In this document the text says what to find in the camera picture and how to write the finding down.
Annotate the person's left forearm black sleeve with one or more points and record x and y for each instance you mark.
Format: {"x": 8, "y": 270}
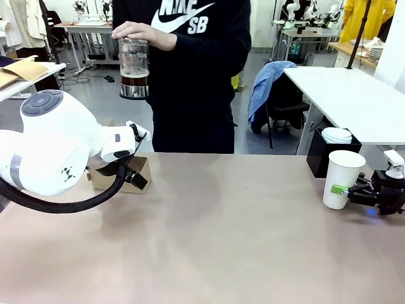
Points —
{"x": 190, "y": 44}

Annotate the wooden background table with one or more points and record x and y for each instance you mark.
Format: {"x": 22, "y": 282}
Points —
{"x": 341, "y": 49}

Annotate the black stand pole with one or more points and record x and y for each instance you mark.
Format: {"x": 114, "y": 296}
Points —
{"x": 357, "y": 41}

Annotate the white hanging coat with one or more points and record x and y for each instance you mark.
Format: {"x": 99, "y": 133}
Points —
{"x": 9, "y": 22}

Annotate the green-lit computer case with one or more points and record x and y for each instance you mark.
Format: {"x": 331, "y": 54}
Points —
{"x": 295, "y": 50}

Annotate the tall white paper cup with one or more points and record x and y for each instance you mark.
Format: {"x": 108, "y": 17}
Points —
{"x": 341, "y": 171}

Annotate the person's left hand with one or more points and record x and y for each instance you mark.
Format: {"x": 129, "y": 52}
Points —
{"x": 142, "y": 31}

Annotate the background white robot arms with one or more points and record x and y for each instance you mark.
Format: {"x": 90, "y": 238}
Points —
{"x": 310, "y": 11}

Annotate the brown paper bags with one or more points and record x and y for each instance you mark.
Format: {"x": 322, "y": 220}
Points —
{"x": 22, "y": 71}

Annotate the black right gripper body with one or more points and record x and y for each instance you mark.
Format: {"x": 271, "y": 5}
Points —
{"x": 387, "y": 193}

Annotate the brown cardboard cup carrier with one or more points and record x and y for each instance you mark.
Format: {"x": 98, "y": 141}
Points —
{"x": 142, "y": 168}

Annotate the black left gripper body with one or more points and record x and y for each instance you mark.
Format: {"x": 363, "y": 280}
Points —
{"x": 106, "y": 169}

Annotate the stack of white bowls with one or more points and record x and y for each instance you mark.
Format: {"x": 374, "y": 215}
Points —
{"x": 376, "y": 47}

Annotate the green-tipped right gripper finger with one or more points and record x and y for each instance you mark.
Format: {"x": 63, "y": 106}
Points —
{"x": 364, "y": 180}
{"x": 340, "y": 190}

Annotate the person in black hoodie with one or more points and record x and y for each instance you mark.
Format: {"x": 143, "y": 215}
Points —
{"x": 196, "y": 101}

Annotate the background robot on workbench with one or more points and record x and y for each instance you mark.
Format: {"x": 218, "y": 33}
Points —
{"x": 91, "y": 11}

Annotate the glass jar with dark drink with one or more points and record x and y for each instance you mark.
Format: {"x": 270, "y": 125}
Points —
{"x": 134, "y": 85}

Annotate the stack of white cup lids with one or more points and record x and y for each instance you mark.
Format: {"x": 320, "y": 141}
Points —
{"x": 337, "y": 135}

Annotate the yellow floor object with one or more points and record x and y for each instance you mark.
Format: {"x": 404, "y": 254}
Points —
{"x": 236, "y": 82}

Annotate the grey background workbench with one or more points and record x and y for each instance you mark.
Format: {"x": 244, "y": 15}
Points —
{"x": 85, "y": 30}

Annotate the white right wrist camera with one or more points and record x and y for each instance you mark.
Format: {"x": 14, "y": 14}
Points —
{"x": 395, "y": 158}

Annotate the black chair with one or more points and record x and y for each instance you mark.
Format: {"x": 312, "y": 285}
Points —
{"x": 284, "y": 107}

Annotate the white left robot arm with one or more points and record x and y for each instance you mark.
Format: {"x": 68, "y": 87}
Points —
{"x": 57, "y": 133}

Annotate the cream hanging coat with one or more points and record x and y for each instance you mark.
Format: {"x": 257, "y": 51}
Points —
{"x": 33, "y": 19}

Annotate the black open box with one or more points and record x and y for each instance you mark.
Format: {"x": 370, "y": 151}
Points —
{"x": 316, "y": 155}

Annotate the blue jacket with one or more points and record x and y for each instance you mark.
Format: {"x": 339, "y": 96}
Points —
{"x": 262, "y": 85}

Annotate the black coat rack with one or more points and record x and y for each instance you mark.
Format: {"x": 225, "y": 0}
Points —
{"x": 52, "y": 31}

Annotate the person in yellow coat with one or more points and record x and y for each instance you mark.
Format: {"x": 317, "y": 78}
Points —
{"x": 357, "y": 19}

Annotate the large white table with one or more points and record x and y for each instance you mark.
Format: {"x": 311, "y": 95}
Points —
{"x": 348, "y": 95}

